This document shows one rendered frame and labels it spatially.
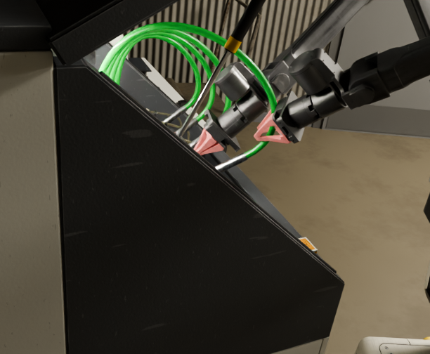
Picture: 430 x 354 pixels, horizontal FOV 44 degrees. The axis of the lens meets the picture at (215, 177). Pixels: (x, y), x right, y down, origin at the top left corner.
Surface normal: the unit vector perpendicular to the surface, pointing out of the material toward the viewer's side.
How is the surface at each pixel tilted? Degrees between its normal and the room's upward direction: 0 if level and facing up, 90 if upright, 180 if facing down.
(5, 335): 90
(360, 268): 0
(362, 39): 90
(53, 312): 90
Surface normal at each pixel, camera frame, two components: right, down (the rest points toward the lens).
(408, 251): 0.11, -0.86
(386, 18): 0.03, 0.50
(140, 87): 0.40, 0.50
